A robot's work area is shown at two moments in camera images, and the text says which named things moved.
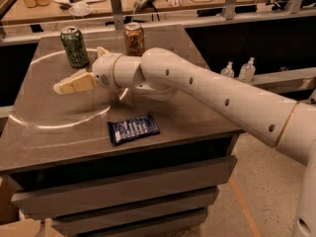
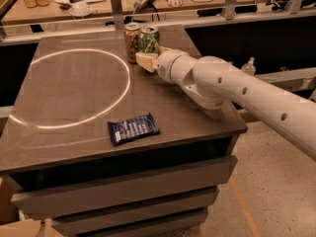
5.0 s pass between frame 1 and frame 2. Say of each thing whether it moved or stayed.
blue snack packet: stayed
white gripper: moved
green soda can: moved
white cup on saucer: stayed
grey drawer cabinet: stayed
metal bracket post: stayed
